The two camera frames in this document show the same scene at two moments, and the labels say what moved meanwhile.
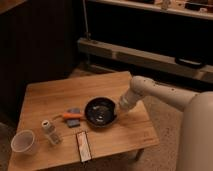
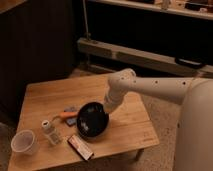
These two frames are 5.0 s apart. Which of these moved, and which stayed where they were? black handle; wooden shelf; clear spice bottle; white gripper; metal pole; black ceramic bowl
Moved: white gripper; black ceramic bowl
Stayed: wooden shelf; metal pole; black handle; clear spice bottle
